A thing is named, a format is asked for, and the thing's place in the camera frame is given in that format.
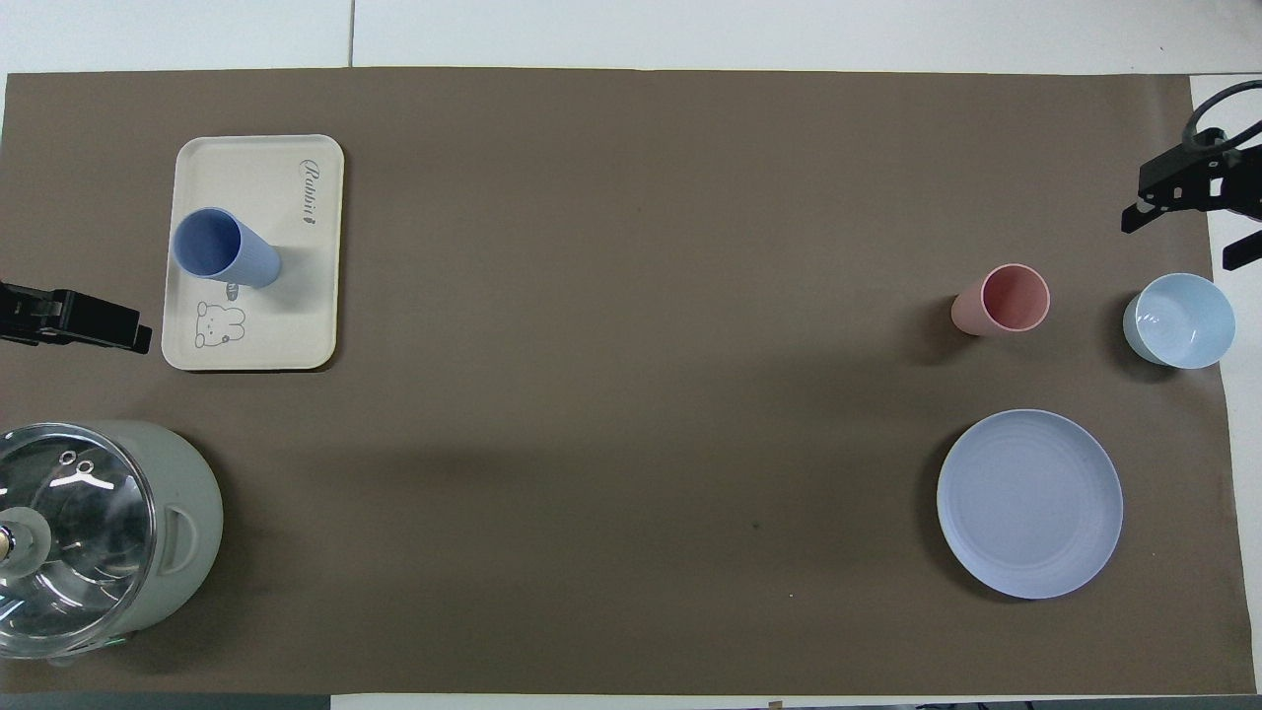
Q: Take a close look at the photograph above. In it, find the blue round plate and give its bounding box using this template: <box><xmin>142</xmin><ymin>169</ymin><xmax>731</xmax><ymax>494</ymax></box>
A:
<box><xmin>936</xmin><ymin>408</ymin><xmax>1125</xmax><ymax>601</ymax></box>

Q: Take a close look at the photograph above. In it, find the pink plastic cup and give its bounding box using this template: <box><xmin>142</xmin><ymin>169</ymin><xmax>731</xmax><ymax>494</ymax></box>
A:
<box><xmin>950</xmin><ymin>263</ymin><xmax>1052</xmax><ymax>338</ymax></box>

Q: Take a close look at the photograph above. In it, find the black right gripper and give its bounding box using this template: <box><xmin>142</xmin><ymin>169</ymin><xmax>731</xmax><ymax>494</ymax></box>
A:
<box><xmin>1121</xmin><ymin>144</ymin><xmax>1262</xmax><ymax>271</ymax></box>

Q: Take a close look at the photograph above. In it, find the pale green cooking pot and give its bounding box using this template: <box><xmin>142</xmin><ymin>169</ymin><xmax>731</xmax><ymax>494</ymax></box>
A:
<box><xmin>0</xmin><ymin>420</ymin><xmax>225</xmax><ymax>664</ymax></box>

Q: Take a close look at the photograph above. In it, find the cream rabbit print tray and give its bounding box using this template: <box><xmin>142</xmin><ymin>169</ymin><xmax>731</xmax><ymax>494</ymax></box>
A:
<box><xmin>161</xmin><ymin>134</ymin><xmax>345</xmax><ymax>373</ymax></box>

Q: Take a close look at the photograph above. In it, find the blue plastic cup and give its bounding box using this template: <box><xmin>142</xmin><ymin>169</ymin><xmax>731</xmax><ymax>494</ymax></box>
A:
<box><xmin>172</xmin><ymin>206</ymin><xmax>283</xmax><ymax>290</ymax></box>

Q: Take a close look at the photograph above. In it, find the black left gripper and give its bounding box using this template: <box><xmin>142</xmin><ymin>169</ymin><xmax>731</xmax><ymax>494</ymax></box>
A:
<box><xmin>0</xmin><ymin>281</ymin><xmax>154</xmax><ymax>354</ymax></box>

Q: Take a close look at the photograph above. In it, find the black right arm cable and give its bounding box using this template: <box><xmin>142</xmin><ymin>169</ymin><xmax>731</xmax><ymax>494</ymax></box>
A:
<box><xmin>1182</xmin><ymin>81</ymin><xmax>1262</xmax><ymax>159</ymax></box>

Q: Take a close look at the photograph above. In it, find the light blue bowl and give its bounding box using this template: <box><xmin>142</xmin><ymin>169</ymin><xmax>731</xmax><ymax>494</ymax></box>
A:
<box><xmin>1122</xmin><ymin>273</ymin><xmax>1236</xmax><ymax>371</ymax></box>

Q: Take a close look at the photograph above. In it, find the brown table mat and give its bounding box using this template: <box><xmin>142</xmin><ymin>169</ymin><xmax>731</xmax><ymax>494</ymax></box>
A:
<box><xmin>0</xmin><ymin>67</ymin><xmax>1258</xmax><ymax>696</ymax></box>

